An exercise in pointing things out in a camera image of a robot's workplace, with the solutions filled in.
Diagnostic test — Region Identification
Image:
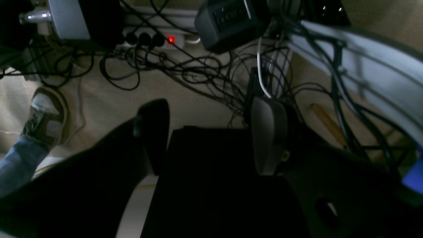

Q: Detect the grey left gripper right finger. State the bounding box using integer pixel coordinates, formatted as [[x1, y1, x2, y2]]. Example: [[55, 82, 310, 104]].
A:
[[251, 97, 288, 175]]

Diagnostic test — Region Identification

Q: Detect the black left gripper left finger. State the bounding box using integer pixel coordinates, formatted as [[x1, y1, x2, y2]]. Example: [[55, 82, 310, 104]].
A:
[[133, 99, 170, 175]]

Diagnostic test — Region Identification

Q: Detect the wooden stick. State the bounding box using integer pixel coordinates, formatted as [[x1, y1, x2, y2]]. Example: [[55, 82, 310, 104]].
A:
[[311, 104, 349, 149]]

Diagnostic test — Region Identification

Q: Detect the white power strip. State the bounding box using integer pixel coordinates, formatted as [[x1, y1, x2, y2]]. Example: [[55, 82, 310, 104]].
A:
[[117, 27, 201, 49]]

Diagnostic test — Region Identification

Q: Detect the black power adapter box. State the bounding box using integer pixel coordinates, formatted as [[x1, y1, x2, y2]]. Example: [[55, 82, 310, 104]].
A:
[[194, 0, 271, 55]]

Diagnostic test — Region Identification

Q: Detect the grey sneaker shoe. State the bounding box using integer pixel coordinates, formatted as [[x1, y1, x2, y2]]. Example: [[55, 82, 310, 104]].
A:
[[21, 86, 69, 150]]

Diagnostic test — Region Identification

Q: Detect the white table edge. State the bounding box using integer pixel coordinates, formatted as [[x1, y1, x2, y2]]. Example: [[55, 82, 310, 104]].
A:
[[302, 20, 423, 145]]

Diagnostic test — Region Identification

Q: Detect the silver metal leg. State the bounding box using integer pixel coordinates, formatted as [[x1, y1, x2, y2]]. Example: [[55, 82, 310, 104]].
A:
[[19, 0, 91, 41]]

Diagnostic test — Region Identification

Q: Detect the blue jeans leg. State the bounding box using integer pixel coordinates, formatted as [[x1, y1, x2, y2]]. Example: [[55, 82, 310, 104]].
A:
[[0, 136, 51, 198]]

